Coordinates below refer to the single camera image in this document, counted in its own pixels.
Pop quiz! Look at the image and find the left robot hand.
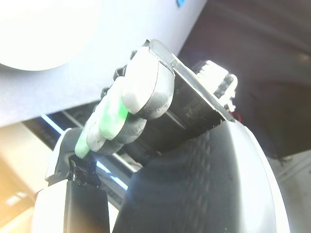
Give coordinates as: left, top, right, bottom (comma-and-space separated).
31, 38, 292, 233

